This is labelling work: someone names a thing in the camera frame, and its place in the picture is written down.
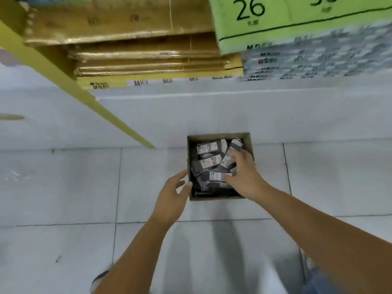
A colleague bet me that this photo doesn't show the person's right hand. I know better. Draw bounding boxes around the person's right hand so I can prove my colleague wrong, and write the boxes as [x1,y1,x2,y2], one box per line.
[222,148,274,203]

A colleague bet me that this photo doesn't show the person's left hand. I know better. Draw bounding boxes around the person's left hand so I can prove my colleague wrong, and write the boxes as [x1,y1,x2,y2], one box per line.
[151,169,193,227]

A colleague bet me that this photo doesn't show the pile of lead refill cases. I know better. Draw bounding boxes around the pile of lead refill cases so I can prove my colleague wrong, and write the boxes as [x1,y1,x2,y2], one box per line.
[190,138,245,196]

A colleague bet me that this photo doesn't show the small brown cardboard box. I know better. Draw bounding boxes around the small brown cardboard box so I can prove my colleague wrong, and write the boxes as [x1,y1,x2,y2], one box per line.
[186,132,256,202]

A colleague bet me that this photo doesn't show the person's left forearm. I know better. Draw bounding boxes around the person's left forearm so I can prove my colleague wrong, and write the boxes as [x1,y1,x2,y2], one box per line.
[93,216,178,294]

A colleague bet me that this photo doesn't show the person's right forearm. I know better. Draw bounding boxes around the person's right forearm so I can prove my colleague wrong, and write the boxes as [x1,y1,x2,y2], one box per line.
[258,186,392,294]

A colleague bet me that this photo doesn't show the white grey sneaker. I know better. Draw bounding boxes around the white grey sneaker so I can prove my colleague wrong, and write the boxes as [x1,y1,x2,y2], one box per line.
[90,270,111,293]

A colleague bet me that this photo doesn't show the blue jeans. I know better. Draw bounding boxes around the blue jeans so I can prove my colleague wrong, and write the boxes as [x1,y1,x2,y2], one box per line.
[301,266,341,294]

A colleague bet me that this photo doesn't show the stack of gold paper packs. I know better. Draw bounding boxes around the stack of gold paper packs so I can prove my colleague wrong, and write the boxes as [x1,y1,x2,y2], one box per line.
[24,0,244,90]

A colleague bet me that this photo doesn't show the yellow shelf post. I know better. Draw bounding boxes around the yellow shelf post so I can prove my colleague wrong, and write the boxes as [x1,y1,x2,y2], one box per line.
[0,0,155,149]

